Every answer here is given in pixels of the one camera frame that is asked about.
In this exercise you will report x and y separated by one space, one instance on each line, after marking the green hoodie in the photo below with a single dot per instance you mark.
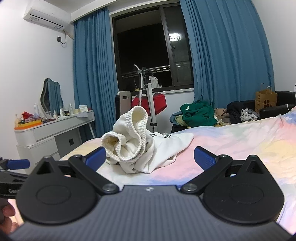
198 114

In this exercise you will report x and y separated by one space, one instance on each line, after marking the small white bottle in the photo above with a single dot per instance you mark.
61 112
70 109
55 113

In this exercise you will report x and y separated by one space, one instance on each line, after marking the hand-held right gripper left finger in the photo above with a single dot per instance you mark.
96 155

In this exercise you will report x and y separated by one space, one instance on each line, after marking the black garment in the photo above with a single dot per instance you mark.
234 111

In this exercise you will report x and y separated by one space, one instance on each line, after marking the white vanity desk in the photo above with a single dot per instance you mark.
50 132

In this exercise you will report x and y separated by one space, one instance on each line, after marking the white pants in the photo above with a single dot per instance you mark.
143 148

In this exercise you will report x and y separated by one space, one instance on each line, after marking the white air conditioner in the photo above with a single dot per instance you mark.
47 15

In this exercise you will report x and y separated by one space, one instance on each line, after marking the small white box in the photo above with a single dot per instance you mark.
82 109

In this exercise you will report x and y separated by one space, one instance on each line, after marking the white patterned garment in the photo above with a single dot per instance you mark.
249 114

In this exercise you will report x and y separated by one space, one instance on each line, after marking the red garment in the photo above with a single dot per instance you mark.
159 104

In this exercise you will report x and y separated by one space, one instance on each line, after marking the yellow garment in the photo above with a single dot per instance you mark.
179 120

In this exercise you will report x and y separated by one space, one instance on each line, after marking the pastel blanket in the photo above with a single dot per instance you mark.
242 148

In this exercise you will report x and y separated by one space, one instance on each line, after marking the orange tray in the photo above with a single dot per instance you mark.
27 125

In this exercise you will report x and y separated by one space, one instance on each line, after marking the white hanging garment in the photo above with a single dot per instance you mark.
154 82

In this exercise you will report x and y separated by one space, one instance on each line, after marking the white spray bottle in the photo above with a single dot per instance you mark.
36 109

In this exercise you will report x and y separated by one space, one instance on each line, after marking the black wall socket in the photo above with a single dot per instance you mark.
59 39

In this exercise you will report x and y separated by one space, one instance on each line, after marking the brown paper bag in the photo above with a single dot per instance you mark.
266 99

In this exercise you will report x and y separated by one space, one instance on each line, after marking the garment steamer stand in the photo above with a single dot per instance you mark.
150 102

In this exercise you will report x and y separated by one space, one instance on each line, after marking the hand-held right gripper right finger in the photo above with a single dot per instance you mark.
204 158

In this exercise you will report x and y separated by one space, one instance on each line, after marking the wavy vanity mirror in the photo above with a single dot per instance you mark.
51 95

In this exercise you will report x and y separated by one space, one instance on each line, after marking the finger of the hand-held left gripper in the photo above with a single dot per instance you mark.
13 174
17 164

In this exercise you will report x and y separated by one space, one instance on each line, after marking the black sofa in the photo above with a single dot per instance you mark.
275 110

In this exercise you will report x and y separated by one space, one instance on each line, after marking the person's left hand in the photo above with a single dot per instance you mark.
6 212

